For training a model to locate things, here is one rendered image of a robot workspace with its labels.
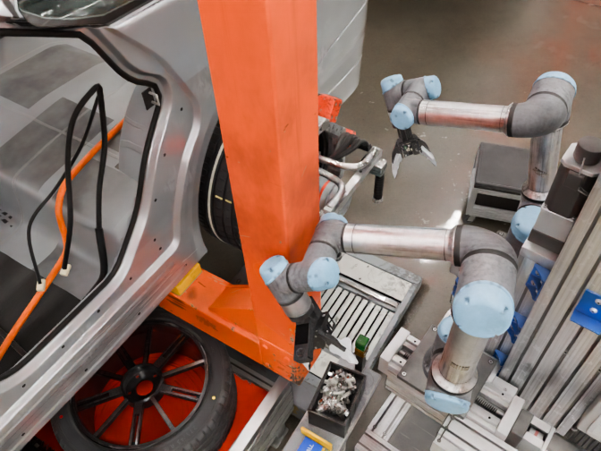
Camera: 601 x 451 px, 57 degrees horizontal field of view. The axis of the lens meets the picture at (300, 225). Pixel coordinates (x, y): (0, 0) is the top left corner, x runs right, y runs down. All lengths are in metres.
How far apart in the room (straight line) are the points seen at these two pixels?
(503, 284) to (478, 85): 3.22
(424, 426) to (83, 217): 1.50
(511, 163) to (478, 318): 2.06
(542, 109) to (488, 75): 2.79
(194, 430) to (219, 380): 0.19
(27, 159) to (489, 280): 1.74
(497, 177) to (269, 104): 2.12
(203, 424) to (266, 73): 1.35
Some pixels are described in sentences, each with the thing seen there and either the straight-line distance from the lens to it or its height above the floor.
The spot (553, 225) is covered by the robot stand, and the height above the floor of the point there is 1.34.
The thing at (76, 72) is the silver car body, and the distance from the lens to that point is 2.70.
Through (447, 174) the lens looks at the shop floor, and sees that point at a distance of 3.55.
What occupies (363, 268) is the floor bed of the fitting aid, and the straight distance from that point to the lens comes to 2.90.
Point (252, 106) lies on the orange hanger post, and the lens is 1.14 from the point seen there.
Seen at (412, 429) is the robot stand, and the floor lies 0.21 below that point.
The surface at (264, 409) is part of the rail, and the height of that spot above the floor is 0.39.
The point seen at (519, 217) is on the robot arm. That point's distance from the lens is 1.92.
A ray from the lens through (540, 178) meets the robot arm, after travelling 1.94.
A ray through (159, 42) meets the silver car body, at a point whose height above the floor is 1.61.
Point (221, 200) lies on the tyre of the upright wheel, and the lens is 2.01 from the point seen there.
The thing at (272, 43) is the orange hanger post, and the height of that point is 1.87.
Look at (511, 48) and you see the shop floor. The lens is 4.80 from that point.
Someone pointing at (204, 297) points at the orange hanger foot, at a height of 0.68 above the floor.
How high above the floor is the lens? 2.39
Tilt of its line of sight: 49 degrees down
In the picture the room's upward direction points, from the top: 3 degrees counter-clockwise
